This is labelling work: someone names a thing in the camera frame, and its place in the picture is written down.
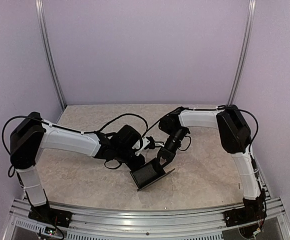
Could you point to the right vertical aluminium post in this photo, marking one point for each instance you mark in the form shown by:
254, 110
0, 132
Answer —
244, 50

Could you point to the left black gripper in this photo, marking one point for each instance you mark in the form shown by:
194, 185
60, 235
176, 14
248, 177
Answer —
141, 162

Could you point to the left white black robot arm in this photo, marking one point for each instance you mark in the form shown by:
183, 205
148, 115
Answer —
34, 134

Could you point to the vertical aluminium post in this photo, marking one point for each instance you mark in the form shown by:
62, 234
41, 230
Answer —
244, 50
48, 53

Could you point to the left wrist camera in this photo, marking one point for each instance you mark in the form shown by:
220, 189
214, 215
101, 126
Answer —
147, 142

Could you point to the left vertical aluminium post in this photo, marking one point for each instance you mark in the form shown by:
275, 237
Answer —
48, 53

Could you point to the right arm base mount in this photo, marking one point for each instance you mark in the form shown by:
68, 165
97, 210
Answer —
252, 210

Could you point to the front aluminium frame rail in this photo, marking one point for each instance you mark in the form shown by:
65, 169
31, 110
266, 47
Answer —
96, 223

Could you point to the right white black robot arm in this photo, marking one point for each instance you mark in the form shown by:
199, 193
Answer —
235, 137

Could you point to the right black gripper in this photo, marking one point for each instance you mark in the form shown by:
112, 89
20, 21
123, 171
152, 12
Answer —
168, 155

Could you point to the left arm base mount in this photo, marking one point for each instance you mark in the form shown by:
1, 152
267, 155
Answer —
45, 214

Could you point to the small circuit board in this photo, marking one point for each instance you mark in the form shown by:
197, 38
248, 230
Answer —
47, 232

